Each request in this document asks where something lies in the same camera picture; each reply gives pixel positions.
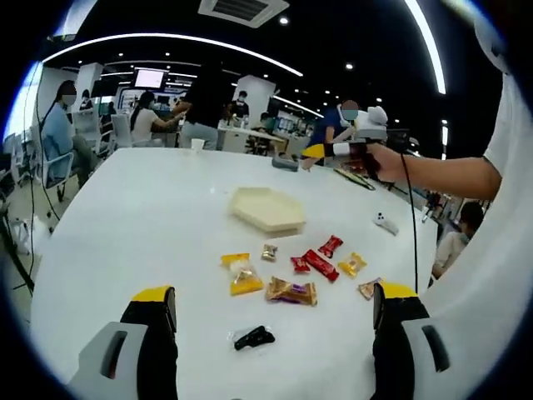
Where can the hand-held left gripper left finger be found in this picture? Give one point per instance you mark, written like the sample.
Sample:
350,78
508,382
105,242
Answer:
154,354

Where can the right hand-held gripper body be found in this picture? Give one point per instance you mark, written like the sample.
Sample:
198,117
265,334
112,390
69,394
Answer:
370,125

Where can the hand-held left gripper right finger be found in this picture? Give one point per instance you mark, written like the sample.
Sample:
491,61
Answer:
391,354

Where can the gold purple food packet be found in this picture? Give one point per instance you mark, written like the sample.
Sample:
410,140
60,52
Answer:
367,288
291,291

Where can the beige hexagonal container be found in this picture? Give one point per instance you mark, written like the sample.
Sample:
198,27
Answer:
266,208

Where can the dark red food packet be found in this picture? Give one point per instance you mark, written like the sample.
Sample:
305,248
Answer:
331,246

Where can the small yellow food packet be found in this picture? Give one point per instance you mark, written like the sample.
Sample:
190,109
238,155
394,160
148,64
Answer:
352,265

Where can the black food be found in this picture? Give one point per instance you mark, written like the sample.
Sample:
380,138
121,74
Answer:
254,336

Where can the long red food bar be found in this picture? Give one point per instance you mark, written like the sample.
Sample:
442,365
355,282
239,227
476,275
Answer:
321,266

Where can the large yellow food packet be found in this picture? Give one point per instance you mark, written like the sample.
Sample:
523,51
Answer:
245,281

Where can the small red food packet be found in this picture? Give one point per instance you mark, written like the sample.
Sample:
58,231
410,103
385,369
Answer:
299,265

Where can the olive gold food candy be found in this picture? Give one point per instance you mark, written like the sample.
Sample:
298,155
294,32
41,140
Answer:
269,252

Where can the person's right hand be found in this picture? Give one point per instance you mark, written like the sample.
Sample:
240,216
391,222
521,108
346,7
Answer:
391,163

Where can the black monitor on tripod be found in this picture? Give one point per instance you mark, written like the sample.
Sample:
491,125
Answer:
397,136

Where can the white handheld controller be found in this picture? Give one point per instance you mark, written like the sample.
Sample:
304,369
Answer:
386,223

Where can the curved ceiling light strip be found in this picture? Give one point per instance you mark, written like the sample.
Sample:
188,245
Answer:
431,46
175,36

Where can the person's white shirt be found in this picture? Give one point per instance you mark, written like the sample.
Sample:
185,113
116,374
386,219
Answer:
491,312

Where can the white counter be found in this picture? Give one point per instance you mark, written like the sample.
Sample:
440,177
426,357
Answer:
233,139

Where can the white paper cup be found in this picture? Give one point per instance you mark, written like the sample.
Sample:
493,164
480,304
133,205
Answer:
197,146

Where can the ceiling air vent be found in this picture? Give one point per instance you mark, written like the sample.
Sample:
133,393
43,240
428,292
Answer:
243,10

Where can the white office chair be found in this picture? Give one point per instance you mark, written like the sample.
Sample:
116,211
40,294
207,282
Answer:
58,166
121,129

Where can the wall monitor screen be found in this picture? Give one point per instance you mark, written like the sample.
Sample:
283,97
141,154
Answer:
150,78

